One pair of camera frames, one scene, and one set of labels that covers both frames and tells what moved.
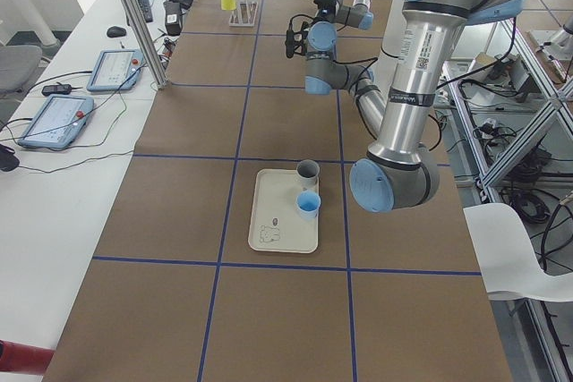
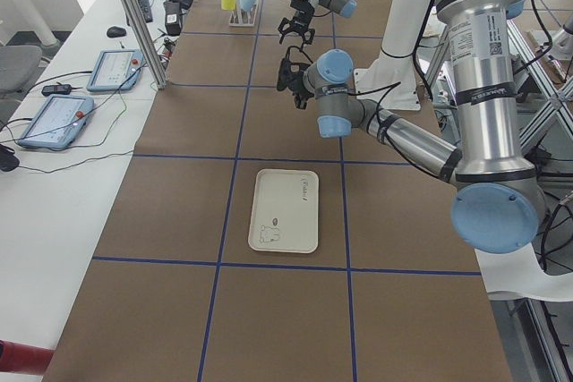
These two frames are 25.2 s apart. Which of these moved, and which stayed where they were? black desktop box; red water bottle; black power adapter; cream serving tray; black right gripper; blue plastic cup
Moved: blue plastic cup; black right gripper
Stayed: black desktop box; black power adapter; red water bottle; cream serving tray
